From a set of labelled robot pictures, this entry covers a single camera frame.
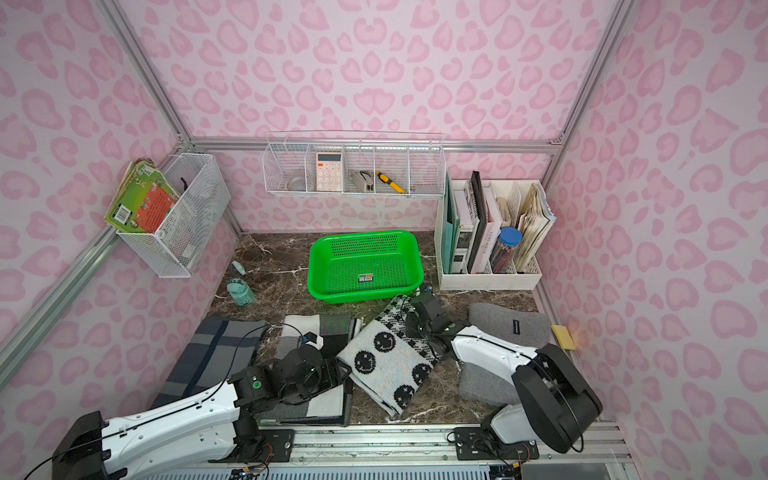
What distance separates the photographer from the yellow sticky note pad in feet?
3.09

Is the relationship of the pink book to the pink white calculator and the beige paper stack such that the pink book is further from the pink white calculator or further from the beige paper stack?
the pink white calculator

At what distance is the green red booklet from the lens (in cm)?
68

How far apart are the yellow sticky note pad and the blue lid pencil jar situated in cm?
23

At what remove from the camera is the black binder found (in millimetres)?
840

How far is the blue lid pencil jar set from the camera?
37.0 inches
